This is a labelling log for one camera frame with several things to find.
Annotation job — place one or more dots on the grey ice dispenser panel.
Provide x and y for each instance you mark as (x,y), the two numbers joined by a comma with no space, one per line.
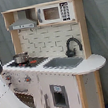
(59,94)

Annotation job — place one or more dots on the grey range hood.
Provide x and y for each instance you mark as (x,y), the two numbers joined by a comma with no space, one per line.
(22,22)

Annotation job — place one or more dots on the right red stove knob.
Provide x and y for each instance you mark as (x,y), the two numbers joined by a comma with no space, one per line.
(28,79)

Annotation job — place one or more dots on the white oven door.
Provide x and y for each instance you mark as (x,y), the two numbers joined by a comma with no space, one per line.
(28,95)

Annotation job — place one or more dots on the left red stove knob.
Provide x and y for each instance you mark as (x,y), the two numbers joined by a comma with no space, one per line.
(8,77)

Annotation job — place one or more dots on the black toy stovetop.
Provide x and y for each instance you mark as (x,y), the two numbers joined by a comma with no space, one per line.
(31,62)

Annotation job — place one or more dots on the grey cupboard door handle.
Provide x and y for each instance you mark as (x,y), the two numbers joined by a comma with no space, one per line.
(46,101)

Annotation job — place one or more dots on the silver toy pot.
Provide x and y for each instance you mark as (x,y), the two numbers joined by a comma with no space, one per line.
(21,58)

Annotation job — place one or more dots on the grey toy sink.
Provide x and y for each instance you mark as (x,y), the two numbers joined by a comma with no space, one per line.
(63,62)

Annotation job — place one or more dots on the red stove knob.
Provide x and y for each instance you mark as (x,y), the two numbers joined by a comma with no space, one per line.
(8,77)
(28,79)

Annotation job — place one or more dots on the black toy faucet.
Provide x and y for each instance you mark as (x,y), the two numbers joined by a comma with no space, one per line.
(71,43)

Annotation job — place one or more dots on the toy microwave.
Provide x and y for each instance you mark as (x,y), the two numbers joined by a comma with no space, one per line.
(57,13)

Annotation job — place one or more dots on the wooden toy kitchen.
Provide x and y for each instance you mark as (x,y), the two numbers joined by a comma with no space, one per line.
(82,83)

